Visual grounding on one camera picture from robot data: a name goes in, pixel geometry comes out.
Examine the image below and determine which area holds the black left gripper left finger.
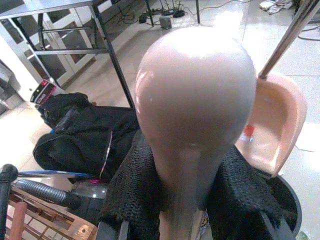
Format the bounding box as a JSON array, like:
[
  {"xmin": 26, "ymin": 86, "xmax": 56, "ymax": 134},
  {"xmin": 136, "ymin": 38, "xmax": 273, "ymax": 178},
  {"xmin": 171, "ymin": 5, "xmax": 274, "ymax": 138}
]
[{"xmin": 98, "ymin": 129, "xmax": 171, "ymax": 240}]

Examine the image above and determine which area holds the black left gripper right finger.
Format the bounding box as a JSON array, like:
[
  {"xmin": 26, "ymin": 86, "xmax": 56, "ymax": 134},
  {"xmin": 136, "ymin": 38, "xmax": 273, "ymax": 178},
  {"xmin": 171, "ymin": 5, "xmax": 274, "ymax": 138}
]
[{"xmin": 199, "ymin": 146, "xmax": 299, "ymax": 240}]

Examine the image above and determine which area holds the pink dustpan with metal handle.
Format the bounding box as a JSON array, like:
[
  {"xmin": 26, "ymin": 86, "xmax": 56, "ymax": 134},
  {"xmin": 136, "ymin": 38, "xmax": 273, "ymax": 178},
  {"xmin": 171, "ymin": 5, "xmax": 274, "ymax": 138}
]
[{"xmin": 233, "ymin": 0, "xmax": 320, "ymax": 179}]

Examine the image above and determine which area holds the broom with pale handle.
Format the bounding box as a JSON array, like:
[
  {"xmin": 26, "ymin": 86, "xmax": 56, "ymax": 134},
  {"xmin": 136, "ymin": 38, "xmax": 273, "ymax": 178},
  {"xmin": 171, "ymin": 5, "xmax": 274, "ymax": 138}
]
[{"xmin": 134, "ymin": 26, "xmax": 258, "ymax": 240}]

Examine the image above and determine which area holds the black round trash bin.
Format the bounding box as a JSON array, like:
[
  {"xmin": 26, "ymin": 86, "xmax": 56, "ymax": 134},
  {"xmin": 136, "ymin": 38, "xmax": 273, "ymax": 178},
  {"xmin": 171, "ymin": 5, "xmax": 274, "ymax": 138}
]
[{"xmin": 269, "ymin": 174, "xmax": 305, "ymax": 240}]

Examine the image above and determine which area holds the black fabric bag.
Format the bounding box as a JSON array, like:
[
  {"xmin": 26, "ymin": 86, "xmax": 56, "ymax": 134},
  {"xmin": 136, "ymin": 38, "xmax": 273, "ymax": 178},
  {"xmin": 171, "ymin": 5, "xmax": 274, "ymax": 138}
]
[{"xmin": 33, "ymin": 92, "xmax": 141, "ymax": 181}]

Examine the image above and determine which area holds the wooden slatted rack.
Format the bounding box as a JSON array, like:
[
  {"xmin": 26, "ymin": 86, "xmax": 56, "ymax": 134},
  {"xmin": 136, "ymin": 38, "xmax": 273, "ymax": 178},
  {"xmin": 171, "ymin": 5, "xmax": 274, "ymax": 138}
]
[{"xmin": 4, "ymin": 187, "xmax": 98, "ymax": 240}]

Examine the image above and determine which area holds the red and black gloves package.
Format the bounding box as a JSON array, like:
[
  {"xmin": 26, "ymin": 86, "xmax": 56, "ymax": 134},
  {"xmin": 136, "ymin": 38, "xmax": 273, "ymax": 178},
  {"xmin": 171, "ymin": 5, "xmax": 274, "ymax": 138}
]
[{"xmin": 29, "ymin": 78, "xmax": 57, "ymax": 107}]

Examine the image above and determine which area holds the small grey cylinder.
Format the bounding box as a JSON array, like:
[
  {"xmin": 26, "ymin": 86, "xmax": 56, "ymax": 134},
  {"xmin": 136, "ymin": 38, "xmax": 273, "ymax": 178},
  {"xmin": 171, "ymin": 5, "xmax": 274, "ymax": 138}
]
[{"xmin": 159, "ymin": 15, "xmax": 172, "ymax": 30}]

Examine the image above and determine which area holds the white cabinet with glass doors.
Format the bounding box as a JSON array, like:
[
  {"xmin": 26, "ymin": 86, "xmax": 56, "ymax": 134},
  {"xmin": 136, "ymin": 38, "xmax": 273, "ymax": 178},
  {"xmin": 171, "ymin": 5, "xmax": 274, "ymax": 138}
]
[{"xmin": 0, "ymin": 7, "xmax": 111, "ymax": 101}]

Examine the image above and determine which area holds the black router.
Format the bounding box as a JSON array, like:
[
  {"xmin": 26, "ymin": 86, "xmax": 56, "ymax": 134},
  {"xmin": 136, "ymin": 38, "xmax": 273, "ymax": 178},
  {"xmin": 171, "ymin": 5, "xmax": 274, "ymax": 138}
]
[{"xmin": 162, "ymin": 0, "xmax": 191, "ymax": 18}]

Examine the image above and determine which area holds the grey table with black legs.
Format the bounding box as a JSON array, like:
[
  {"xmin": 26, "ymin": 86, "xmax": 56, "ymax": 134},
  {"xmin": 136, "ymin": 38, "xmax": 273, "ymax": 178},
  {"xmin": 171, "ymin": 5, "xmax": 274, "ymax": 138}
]
[{"xmin": 0, "ymin": 0, "xmax": 201, "ymax": 110}]

